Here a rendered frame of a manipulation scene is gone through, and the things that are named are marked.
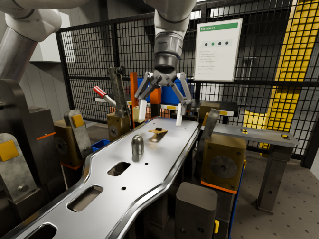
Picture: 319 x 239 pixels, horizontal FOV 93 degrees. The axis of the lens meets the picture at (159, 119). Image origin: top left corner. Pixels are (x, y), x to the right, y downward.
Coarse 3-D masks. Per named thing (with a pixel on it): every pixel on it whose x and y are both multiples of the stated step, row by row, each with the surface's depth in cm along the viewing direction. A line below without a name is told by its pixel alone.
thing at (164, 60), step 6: (162, 54) 46; (156, 60) 47; (162, 60) 45; (168, 60) 45; (174, 60) 46; (156, 66) 47; (162, 66) 46; (168, 66) 46; (174, 66) 46; (156, 72) 49; (162, 72) 48; (168, 72) 47; (174, 72) 47; (162, 78) 48; (174, 78) 47; (162, 84) 48; (168, 84) 48
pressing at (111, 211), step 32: (192, 128) 56; (96, 160) 36; (128, 160) 36; (160, 160) 36; (64, 192) 26; (128, 192) 27; (160, 192) 27; (32, 224) 21; (64, 224) 21; (96, 224) 21; (128, 224) 22
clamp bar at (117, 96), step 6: (120, 66) 49; (108, 72) 52; (114, 72) 49; (120, 72) 49; (114, 78) 50; (120, 78) 52; (114, 84) 50; (120, 84) 53; (114, 90) 51; (120, 90) 53; (114, 96) 52; (120, 96) 52; (120, 102) 52; (126, 102) 54; (120, 108) 52; (126, 108) 55
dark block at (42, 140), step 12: (36, 108) 36; (36, 120) 33; (48, 120) 36; (36, 132) 34; (48, 132) 36; (48, 144) 37; (48, 156) 37; (48, 168) 37; (60, 168) 40; (48, 180) 38; (60, 180) 41; (48, 192) 38; (60, 192) 41
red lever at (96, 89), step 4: (96, 88) 56; (96, 92) 56; (100, 92) 55; (104, 92) 56; (104, 96) 55; (108, 96) 56; (108, 100) 55; (112, 100) 55; (112, 104) 55; (116, 108) 54; (124, 112) 54
